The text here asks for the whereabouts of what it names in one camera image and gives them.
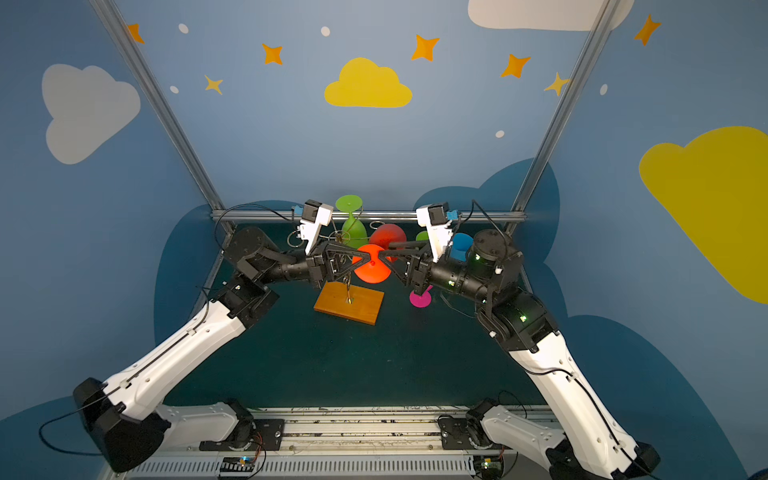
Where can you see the pink wine glass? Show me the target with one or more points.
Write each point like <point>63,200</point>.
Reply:
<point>422,300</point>

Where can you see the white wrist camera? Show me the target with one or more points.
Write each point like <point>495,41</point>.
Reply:
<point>314,216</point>
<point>437,219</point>

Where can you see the aluminium frame post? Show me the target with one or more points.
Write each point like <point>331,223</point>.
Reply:
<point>112,20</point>
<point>584,65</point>

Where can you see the back aluminium frame bar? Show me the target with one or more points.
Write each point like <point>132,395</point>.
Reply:
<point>253,214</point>

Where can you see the right small circuit board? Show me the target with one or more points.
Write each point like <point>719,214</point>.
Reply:
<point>488,468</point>

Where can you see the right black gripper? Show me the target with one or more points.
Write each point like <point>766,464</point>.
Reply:
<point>417,271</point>

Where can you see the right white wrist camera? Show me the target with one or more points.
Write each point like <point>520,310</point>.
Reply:
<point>437,219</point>

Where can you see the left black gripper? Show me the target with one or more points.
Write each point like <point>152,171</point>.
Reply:
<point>321,266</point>

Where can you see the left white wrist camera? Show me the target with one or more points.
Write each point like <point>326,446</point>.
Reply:
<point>314,216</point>

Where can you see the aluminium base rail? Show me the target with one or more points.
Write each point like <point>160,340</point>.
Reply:
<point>377,443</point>

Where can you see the red wine glass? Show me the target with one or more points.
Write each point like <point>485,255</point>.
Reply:
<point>375,271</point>

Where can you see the left aluminium frame post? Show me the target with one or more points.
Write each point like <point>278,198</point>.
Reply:
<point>112,20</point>

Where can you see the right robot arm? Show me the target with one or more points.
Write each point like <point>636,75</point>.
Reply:
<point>590,443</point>

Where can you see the right aluminium frame post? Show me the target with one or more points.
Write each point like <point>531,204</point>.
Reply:
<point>584,65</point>

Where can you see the blue wine glass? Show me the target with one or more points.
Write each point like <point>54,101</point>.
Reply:
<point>461,244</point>

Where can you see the wooden base wire glass rack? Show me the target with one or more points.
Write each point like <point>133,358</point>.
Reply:
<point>342,299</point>

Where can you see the left small circuit board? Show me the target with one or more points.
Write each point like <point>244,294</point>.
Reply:
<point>236,467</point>

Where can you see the small circuit board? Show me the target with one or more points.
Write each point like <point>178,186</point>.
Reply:
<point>488,468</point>
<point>236,467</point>

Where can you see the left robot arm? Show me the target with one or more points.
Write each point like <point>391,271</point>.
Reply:
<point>125,416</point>

